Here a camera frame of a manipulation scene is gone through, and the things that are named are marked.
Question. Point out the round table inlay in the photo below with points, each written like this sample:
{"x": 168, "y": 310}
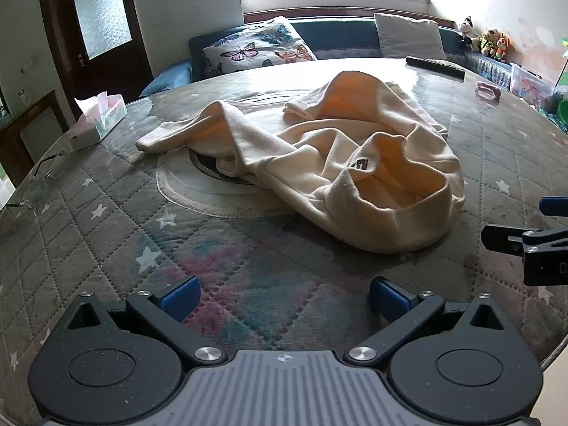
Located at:
{"x": 195, "y": 186}

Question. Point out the cream sweatshirt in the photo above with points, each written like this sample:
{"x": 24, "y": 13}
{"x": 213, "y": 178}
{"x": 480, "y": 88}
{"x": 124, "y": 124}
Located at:
{"x": 310, "y": 159}

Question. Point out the tissue box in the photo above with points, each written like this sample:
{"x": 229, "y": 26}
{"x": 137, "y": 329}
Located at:
{"x": 104, "y": 113}

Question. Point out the orange plush toy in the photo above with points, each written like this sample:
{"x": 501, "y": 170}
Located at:
{"x": 501, "y": 46}

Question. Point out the blue sofa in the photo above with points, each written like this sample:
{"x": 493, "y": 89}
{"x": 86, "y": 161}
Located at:
{"x": 337, "y": 35}

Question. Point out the eyeglasses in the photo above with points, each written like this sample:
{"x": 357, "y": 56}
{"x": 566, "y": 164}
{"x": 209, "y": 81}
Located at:
{"x": 49, "y": 171}

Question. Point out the black and white plush toy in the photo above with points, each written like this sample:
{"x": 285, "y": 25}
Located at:
{"x": 465, "y": 31}

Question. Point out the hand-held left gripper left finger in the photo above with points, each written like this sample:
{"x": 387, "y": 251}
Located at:
{"x": 179, "y": 295}

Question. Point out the black remote control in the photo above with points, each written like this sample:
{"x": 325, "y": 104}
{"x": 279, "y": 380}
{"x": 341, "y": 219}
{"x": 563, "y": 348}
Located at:
{"x": 437, "y": 65}

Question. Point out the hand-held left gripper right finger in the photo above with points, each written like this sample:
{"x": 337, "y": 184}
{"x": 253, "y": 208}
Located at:
{"x": 388, "y": 297}

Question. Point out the butterfly print pillow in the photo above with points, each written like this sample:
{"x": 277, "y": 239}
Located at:
{"x": 259, "y": 46}

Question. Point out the green plastic bowl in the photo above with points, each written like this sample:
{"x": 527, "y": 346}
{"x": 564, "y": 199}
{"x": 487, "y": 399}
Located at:
{"x": 562, "y": 113}

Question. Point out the clear plastic storage box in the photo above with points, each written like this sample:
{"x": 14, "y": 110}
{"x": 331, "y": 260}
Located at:
{"x": 530, "y": 84}

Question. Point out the yellow plush toy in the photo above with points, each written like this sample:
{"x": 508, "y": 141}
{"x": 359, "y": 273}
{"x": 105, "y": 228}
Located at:
{"x": 486, "y": 41}

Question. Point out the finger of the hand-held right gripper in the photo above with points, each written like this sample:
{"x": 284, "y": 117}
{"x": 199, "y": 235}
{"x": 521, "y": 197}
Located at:
{"x": 554, "y": 206}
{"x": 501, "y": 237}

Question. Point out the small pink object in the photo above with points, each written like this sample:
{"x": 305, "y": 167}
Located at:
{"x": 487, "y": 91}

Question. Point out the dark wooden door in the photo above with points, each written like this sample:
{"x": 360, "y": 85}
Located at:
{"x": 57, "y": 31}

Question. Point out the colourful pinwheel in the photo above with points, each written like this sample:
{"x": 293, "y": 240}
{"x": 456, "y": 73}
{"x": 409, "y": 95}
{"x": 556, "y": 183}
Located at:
{"x": 564, "y": 49}

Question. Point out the white pillow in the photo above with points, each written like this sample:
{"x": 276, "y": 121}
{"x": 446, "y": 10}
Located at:
{"x": 408, "y": 35}

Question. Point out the small white box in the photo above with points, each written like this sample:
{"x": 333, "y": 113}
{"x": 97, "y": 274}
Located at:
{"x": 83, "y": 138}

